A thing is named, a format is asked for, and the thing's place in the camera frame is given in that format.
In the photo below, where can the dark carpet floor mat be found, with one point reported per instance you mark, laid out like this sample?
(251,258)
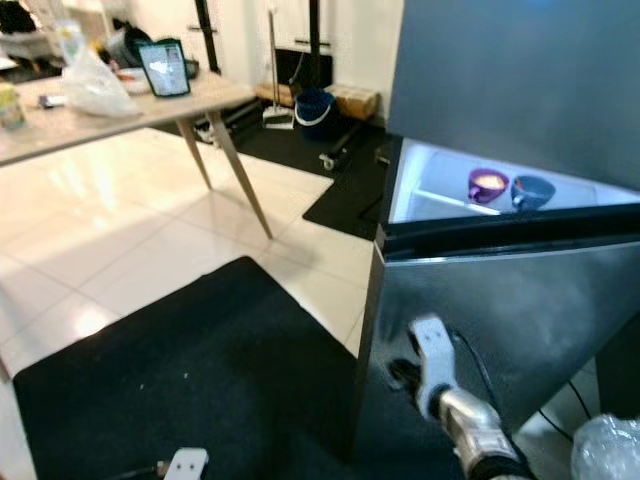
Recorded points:
(210,380)

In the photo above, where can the silver fridge door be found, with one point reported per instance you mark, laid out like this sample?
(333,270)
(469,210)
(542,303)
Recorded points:
(510,300)

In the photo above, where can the silver pole dustpan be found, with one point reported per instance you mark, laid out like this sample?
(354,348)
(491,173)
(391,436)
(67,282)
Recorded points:
(278,118)

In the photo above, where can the silver fridge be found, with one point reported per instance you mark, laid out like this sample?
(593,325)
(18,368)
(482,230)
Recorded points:
(510,80)

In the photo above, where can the light wooden table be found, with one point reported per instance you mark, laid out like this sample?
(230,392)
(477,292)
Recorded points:
(110,120)

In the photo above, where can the yellow instant noodle cup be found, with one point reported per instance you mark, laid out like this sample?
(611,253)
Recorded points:
(12,105)

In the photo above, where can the yellow green juice carton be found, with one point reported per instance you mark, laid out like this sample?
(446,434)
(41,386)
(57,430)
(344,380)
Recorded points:
(70,40)

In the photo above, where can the white plastic bag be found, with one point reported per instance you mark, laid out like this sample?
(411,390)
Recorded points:
(95,90)

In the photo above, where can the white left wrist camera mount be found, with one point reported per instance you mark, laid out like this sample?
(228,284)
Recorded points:
(188,466)

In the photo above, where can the blue plastic bucket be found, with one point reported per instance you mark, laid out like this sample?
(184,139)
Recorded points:
(315,110)

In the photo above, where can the green snack packet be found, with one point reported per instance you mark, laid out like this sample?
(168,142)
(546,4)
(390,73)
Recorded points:
(165,68)

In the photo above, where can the taped cardboard box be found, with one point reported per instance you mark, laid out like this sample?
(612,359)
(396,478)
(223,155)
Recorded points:
(357,102)

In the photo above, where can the black rubber floor mat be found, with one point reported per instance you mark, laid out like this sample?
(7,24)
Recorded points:
(350,200)

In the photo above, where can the black stand pole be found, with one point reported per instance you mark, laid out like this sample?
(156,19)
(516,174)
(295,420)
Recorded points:
(315,30)
(208,30)

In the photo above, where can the black wheeled base bar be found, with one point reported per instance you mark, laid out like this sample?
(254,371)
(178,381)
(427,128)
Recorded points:
(328,160)

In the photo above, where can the crumpled clear plastic wrap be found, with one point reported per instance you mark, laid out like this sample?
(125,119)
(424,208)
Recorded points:
(610,455)

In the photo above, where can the dark grey round container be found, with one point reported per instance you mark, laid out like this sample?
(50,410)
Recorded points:
(125,45)

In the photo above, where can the black flat board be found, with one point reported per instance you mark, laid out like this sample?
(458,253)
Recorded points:
(287,68)

